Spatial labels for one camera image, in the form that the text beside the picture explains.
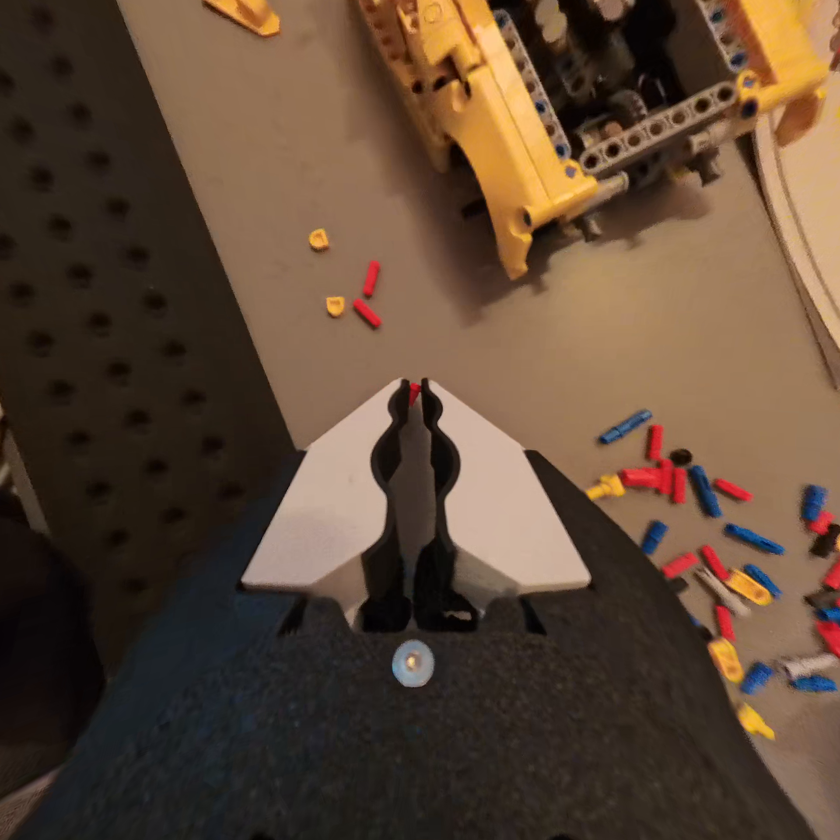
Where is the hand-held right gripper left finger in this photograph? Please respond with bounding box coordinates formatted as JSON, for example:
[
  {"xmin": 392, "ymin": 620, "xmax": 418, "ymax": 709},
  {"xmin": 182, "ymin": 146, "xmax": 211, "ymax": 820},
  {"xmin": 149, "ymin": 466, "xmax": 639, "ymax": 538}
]
[{"xmin": 240, "ymin": 377, "xmax": 411, "ymax": 629}]

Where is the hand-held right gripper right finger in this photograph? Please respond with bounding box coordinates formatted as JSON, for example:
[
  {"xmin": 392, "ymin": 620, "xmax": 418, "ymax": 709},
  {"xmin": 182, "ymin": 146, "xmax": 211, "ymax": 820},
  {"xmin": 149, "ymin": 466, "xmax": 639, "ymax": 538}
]
[{"xmin": 420, "ymin": 377, "xmax": 593, "ymax": 618}]

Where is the large pile of coloured pins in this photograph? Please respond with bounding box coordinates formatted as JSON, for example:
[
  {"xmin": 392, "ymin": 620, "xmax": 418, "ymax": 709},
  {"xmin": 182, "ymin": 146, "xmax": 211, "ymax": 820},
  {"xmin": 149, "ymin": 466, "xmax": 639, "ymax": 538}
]
[{"xmin": 586, "ymin": 410, "xmax": 840, "ymax": 742}]

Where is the yellow toy brick car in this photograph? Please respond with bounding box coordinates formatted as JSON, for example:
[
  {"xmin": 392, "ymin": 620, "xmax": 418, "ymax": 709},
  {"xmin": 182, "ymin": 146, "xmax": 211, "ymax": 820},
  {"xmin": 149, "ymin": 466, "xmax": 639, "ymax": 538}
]
[{"xmin": 354, "ymin": 0, "xmax": 834, "ymax": 282}]

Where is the grey desk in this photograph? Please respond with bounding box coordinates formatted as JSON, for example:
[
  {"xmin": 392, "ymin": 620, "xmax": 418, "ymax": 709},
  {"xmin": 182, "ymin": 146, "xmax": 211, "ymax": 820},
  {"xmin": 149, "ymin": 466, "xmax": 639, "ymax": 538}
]
[{"xmin": 115, "ymin": 0, "xmax": 840, "ymax": 834}]

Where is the open instruction booklet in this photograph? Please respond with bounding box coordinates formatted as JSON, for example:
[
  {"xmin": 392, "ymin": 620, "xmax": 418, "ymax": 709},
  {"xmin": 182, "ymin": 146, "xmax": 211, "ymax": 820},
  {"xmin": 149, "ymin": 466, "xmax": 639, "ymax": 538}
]
[{"xmin": 751, "ymin": 98, "xmax": 840, "ymax": 375}]

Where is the yellow brick panel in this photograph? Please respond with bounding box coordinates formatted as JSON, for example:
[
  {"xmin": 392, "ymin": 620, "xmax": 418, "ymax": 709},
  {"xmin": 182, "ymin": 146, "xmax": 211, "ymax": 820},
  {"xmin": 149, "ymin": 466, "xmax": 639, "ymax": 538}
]
[{"xmin": 202, "ymin": 0, "xmax": 282, "ymax": 38}]

